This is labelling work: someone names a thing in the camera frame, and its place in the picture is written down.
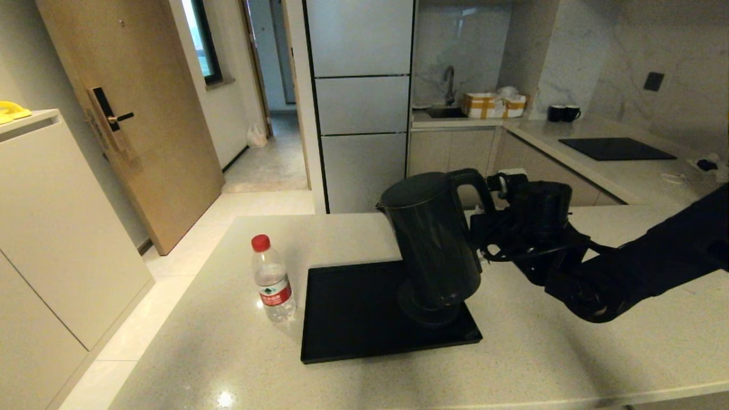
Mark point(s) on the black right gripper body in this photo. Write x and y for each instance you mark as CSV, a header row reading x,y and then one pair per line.
x,y
527,222

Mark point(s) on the black electric kettle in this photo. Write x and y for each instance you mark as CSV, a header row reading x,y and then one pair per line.
x,y
433,239

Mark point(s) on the clear red-label water bottle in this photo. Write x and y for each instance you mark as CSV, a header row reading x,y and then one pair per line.
x,y
273,282

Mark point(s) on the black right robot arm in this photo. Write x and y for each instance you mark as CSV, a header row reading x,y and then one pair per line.
x,y
643,267

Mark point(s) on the black round kettle base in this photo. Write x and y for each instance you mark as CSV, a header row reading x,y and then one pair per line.
x,y
427,313

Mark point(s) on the beige kitchen base cabinets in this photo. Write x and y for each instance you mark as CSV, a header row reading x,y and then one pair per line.
x,y
450,151

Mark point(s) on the black induction cooktop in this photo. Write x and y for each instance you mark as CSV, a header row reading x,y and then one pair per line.
x,y
617,148

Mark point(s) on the yellow checked basket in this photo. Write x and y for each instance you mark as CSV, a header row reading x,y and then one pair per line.
x,y
484,106

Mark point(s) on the white cloth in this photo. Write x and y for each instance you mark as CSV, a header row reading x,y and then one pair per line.
x,y
508,92

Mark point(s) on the kitchen sink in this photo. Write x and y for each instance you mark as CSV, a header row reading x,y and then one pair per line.
x,y
447,112

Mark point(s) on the metal kitchen faucet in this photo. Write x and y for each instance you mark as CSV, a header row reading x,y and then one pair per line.
x,y
450,82

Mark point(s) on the black and white clutter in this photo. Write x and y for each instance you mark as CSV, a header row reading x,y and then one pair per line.
x,y
712,165

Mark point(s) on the black rectangular tray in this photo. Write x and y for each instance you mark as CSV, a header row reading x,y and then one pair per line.
x,y
353,319

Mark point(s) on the silver refrigerator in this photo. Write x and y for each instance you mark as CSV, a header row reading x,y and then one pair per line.
x,y
363,108

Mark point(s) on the white plastic bag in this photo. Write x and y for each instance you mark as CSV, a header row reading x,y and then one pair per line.
x,y
256,136

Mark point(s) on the dark framed window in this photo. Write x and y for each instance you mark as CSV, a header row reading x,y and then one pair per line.
x,y
203,40

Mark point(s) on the light wooden door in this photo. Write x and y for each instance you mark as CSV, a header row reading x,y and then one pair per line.
x,y
148,114

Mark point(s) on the white tall cabinet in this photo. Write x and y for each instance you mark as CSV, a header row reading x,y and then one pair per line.
x,y
51,239

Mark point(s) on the yellow object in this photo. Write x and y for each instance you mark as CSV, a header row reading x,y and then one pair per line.
x,y
12,111

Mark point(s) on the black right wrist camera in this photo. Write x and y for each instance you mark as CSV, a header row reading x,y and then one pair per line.
x,y
507,181

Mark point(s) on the dark wall socket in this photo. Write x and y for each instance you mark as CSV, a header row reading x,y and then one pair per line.
x,y
654,81

